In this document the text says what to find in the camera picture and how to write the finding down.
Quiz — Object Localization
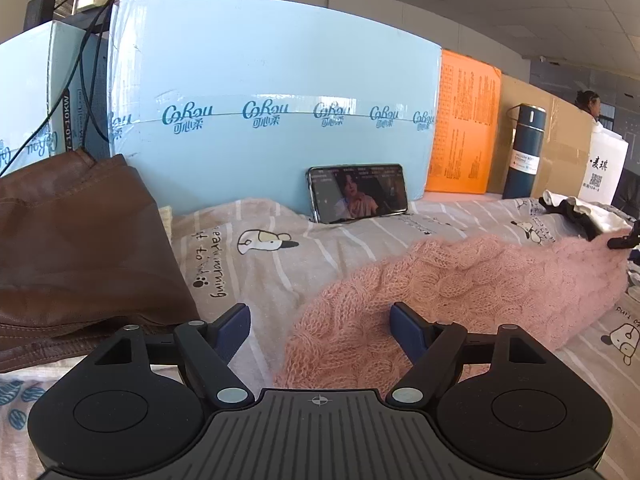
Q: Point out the pink knitted sweater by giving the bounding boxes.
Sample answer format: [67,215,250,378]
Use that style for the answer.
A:
[274,234,628,394]

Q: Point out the white folded garment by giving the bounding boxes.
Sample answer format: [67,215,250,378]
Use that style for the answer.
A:
[538,190,634,234]

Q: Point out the black garment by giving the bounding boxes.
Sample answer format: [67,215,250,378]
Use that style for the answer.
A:
[554,200,602,242]

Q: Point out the white shopping bag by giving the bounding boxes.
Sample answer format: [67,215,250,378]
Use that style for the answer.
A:
[578,122,628,205]

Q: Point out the brown cardboard box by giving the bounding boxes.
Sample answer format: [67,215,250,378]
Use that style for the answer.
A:
[487,75,592,197]

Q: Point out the dark blue vacuum bottle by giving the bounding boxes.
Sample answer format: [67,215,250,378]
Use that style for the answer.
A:
[502,103,547,200]

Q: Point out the woman in background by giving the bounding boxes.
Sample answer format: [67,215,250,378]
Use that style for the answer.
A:
[575,90,601,122]

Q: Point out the brown leather jacket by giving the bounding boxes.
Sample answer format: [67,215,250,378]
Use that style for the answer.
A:
[1,150,198,373]

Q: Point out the smartphone playing video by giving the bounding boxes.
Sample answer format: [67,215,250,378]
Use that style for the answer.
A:
[306,164,408,224]

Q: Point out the orange cardboard box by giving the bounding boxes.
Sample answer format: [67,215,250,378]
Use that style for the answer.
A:
[425,50,502,194]

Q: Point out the light blue Cobou box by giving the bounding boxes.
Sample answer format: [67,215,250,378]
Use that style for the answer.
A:
[107,0,442,214]

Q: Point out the black cables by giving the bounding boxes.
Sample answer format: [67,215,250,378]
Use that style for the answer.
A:
[0,0,172,179]

